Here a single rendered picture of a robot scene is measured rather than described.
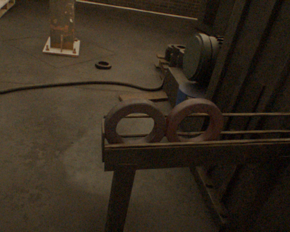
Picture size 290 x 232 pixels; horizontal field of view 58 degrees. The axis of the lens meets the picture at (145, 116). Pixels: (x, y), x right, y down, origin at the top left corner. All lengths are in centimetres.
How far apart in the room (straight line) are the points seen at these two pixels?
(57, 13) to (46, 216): 234
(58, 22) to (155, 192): 230
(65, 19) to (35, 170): 201
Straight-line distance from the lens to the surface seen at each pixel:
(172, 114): 78
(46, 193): 149
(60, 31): 326
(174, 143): 81
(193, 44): 219
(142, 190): 153
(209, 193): 155
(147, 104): 73
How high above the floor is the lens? 110
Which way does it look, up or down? 31 degrees down
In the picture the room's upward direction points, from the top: 12 degrees clockwise
